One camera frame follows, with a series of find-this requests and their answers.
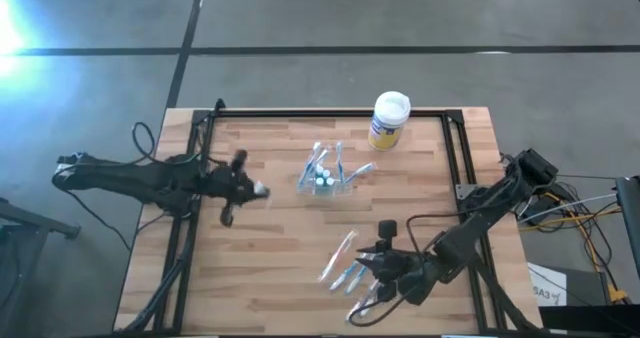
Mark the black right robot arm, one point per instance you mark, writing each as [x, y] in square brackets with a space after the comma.
[480, 218]

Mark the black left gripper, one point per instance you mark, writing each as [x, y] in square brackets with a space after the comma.
[227, 184]

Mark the teal mouthwash bottle white cap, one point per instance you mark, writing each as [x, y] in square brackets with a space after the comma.
[319, 178]
[329, 179]

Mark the white paper label sheet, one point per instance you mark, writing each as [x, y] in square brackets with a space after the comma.
[547, 285]

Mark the yellow white Lysol wipes canister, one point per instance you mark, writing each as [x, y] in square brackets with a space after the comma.
[387, 128]

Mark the clear acrylic organizer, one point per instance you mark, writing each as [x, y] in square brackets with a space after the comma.
[345, 190]

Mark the black equipment frame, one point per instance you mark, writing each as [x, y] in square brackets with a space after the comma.
[631, 218]

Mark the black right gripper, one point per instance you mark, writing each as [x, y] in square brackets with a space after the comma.
[417, 278]

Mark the black equipment box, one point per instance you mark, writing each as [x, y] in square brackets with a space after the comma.
[590, 298]

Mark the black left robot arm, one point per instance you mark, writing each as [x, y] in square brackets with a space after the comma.
[130, 178]

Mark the orange white toothbrush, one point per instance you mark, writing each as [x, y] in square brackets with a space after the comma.
[340, 253]

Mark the black stand legs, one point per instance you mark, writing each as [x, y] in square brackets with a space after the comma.
[30, 220]

